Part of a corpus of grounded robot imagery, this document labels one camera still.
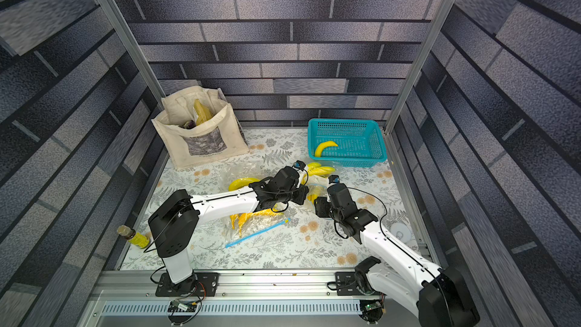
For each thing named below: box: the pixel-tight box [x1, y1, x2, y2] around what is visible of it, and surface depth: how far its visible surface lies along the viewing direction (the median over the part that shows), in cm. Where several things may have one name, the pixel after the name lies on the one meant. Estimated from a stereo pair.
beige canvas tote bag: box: [150, 86, 250, 169], surface depth 97 cm
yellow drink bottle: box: [116, 224, 151, 250], surface depth 77 cm
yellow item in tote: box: [193, 98, 212, 126], surface depth 97 cm
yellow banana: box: [314, 140, 339, 158], surface depth 112 cm
